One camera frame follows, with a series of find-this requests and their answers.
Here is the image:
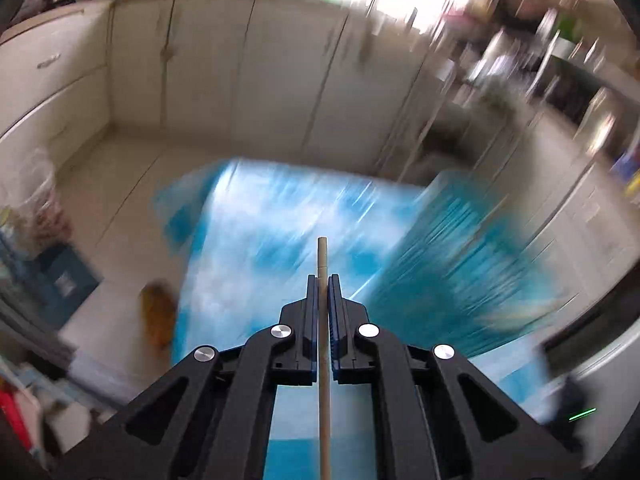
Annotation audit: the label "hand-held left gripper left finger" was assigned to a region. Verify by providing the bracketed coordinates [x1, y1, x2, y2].
[50, 275, 321, 480]

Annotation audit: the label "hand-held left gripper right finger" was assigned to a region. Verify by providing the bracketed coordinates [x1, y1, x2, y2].
[327, 274, 596, 480]

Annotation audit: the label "single wooden chopstick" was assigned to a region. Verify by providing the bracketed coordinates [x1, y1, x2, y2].
[316, 237, 332, 480]

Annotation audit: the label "teal perforated plastic basket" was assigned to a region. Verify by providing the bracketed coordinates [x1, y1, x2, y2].
[367, 170, 566, 361]

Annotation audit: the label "blue white checkered tablecloth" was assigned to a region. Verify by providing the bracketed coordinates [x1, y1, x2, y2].
[152, 157, 551, 480]

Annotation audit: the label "brown bottle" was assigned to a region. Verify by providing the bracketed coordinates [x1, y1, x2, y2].
[139, 282, 177, 352]

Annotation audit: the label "white side cabinets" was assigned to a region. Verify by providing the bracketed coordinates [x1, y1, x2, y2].
[500, 110, 640, 311]

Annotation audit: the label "dark blue box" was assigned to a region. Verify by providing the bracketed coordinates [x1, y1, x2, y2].
[29, 245, 104, 324]

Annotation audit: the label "white kitchen base cabinets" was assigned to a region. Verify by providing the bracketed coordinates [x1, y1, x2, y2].
[0, 0, 451, 173]

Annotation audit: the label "clear plastic bag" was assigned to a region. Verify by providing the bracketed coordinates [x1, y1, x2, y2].
[0, 150, 74, 262]

